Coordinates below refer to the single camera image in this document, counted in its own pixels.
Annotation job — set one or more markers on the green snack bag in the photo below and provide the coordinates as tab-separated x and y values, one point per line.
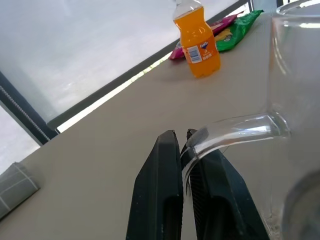
237	31

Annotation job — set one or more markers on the white roller window blind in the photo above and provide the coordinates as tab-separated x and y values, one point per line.
82	50

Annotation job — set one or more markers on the dark window frame post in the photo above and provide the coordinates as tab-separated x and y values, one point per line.
22	110

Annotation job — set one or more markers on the pink snack bag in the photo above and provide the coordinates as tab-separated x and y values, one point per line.
220	25

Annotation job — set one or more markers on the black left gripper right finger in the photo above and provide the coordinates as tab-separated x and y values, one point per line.
220	197

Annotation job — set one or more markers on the grey checked cloth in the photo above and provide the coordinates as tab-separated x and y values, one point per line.
15	186

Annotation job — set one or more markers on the orange soda bottle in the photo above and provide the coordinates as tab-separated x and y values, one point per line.
200	47

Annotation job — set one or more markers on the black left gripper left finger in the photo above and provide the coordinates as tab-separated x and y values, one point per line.
156	185

